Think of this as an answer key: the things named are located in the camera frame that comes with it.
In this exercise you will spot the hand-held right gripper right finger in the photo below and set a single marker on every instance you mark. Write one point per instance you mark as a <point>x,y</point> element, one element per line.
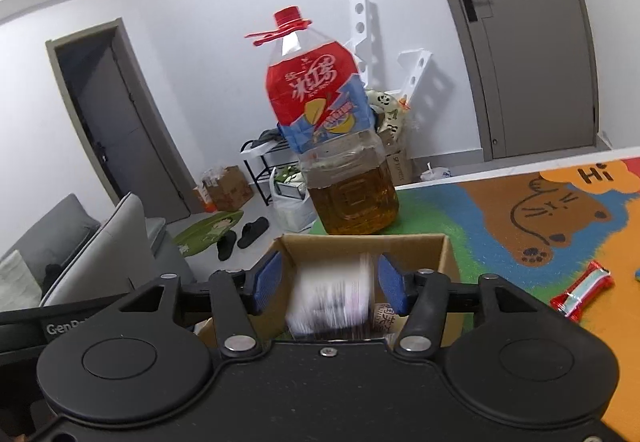
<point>389,279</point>

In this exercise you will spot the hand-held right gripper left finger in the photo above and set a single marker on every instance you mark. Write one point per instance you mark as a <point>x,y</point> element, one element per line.
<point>270,282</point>

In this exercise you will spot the pink snack packet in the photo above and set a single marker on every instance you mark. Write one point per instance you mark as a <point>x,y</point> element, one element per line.
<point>327,299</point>

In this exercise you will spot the brown cardboard box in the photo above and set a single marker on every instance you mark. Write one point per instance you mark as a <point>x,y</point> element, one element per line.
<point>325,249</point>

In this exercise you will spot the black slipper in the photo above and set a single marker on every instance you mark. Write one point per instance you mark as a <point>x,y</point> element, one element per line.
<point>252,232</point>
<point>226,244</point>

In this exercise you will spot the pale cushion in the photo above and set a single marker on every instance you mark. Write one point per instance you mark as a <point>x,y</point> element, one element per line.
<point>17,277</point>

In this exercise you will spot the dark object on sofa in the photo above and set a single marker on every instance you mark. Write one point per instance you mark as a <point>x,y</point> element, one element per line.
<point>52,274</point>

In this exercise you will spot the white plastic bag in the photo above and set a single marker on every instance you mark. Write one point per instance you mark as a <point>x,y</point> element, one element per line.
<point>292,212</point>

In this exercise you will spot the green floor mat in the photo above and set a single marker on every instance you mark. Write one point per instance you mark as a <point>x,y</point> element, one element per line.
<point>200,234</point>

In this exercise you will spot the brown floor carton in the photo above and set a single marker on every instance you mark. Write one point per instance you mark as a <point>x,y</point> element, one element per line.
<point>230,189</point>

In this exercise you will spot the grey sofa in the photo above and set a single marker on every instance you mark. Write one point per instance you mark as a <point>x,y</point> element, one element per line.
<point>100,247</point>

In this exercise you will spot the orange and white carton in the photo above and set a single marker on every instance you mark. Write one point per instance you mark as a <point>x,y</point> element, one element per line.
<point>204,199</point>

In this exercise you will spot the small white bag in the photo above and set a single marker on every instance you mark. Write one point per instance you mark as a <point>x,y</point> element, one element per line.
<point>435,174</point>

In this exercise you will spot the tall cardboard carton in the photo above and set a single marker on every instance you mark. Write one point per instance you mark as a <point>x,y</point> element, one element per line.
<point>400,162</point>

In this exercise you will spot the colourful cartoon mat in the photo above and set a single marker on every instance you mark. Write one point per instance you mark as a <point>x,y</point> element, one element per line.
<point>500,232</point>

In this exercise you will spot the black shoe rack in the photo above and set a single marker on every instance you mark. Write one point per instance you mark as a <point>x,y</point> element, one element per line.
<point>250,152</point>

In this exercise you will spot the dark cloth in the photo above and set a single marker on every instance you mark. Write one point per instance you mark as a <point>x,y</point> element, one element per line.
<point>267,138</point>

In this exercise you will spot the panda print bag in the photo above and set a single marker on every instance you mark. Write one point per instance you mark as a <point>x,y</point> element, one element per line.
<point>385,112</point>

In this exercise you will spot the red snack packet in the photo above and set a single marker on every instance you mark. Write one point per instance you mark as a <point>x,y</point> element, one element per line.
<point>582,291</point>

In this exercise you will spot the large iced tea bottle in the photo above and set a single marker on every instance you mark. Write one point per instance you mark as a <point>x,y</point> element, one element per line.
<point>320,92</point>

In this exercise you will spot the dark interior door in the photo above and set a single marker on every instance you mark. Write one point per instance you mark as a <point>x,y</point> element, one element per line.
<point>115,132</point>

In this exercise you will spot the grey door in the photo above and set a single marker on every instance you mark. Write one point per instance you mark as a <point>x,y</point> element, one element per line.
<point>530,72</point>

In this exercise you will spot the white perforated bracket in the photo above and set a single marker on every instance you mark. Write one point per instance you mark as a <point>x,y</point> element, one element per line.
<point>416,69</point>
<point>360,29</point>

